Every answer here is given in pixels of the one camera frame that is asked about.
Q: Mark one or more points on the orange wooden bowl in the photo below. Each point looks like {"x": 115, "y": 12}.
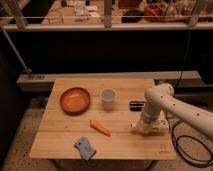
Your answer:
{"x": 75, "y": 100}

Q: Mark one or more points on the translucent plastic cup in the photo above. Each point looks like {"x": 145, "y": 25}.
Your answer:
{"x": 108, "y": 98}

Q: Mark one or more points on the orange carrot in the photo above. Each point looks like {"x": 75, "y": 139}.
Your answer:
{"x": 96, "y": 125}

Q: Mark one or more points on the clear plastic bottle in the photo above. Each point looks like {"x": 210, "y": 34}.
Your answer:
{"x": 160, "y": 126}

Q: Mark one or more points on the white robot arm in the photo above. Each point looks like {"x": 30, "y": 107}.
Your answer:
{"x": 160, "y": 98}

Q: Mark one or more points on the diagonal metal strut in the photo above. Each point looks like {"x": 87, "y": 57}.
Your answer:
{"x": 26, "y": 69}

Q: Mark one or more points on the small black rectangular object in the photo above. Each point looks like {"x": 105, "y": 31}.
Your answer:
{"x": 136, "y": 105}

